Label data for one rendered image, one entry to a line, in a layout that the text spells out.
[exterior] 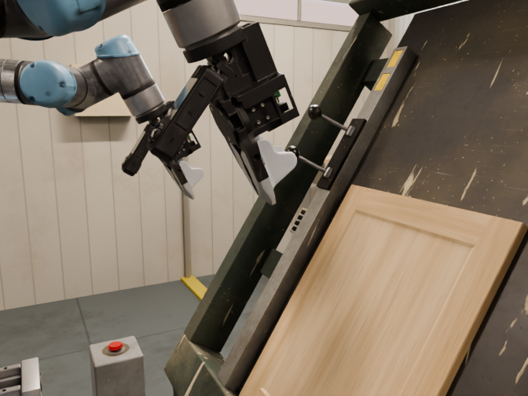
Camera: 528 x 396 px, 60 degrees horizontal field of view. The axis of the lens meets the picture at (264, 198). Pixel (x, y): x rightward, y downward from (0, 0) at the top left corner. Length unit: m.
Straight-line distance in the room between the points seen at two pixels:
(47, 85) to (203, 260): 3.70
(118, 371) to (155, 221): 3.00
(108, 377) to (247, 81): 0.92
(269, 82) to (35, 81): 0.45
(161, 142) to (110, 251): 3.69
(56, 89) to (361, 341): 0.69
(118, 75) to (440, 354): 0.76
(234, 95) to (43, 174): 3.53
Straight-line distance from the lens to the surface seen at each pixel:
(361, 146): 1.17
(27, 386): 1.11
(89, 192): 4.04
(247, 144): 0.51
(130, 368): 1.28
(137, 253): 4.23
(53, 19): 0.44
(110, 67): 0.96
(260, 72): 0.53
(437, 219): 0.91
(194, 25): 0.50
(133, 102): 0.96
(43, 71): 0.85
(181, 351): 1.38
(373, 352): 0.89
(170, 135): 0.50
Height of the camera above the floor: 1.54
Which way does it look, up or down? 11 degrees down
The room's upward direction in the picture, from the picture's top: straight up
